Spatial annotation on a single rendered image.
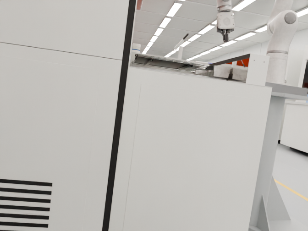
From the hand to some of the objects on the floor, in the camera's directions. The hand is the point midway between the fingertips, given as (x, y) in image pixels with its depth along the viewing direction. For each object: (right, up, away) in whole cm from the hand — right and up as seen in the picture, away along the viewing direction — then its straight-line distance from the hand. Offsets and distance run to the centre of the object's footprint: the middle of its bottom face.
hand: (225, 38), depth 159 cm
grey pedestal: (+27, -116, +8) cm, 119 cm away
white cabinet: (-40, -108, +3) cm, 115 cm away
